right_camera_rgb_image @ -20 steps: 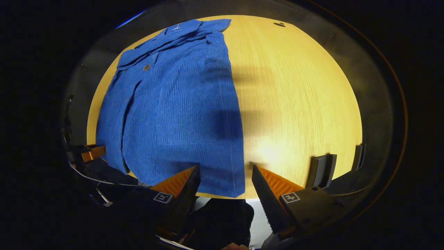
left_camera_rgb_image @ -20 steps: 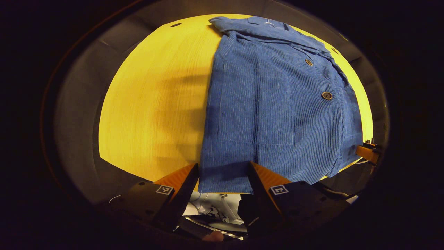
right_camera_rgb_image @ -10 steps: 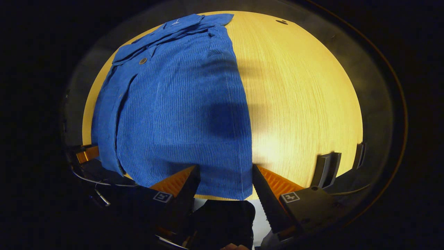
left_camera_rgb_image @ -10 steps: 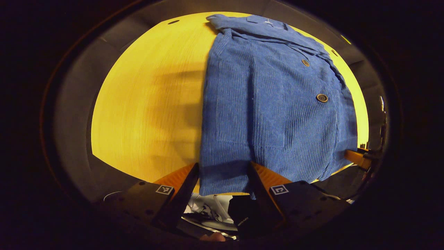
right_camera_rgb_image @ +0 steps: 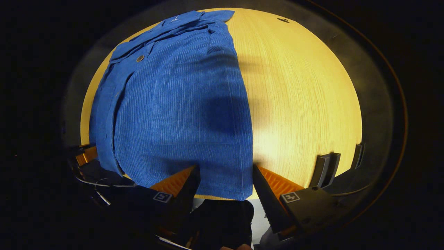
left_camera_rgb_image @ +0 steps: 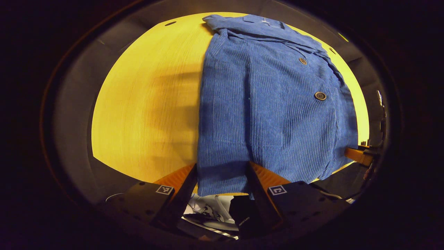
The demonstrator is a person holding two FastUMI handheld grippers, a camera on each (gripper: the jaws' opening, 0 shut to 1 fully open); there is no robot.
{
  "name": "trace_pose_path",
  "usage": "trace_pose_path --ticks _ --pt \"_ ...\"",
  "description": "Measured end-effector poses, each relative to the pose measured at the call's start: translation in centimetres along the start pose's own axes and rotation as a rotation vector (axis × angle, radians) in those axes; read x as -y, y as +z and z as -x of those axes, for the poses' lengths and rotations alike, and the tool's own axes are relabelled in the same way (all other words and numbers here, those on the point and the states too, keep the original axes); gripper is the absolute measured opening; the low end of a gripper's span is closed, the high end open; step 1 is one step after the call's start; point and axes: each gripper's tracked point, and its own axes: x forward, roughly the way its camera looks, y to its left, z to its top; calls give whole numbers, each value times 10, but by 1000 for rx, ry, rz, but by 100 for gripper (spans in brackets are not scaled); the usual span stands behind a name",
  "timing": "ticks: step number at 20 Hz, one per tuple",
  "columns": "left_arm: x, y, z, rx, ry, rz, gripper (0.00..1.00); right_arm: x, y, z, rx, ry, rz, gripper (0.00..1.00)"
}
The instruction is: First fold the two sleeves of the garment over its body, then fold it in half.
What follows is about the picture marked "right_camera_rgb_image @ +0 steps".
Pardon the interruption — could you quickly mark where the blue corduroy jacket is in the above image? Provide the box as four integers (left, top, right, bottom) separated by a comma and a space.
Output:
89, 10, 254, 201

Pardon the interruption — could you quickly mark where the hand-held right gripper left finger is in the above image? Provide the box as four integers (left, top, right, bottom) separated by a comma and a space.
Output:
114, 165, 202, 240

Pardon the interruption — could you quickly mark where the dark part with shiny edge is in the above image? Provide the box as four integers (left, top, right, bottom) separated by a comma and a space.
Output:
94, 189, 112, 208

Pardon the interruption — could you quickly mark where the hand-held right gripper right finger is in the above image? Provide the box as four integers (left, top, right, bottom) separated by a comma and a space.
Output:
252, 164, 345, 242

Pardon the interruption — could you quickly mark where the thin white cable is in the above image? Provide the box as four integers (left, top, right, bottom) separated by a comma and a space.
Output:
74, 174, 136, 188

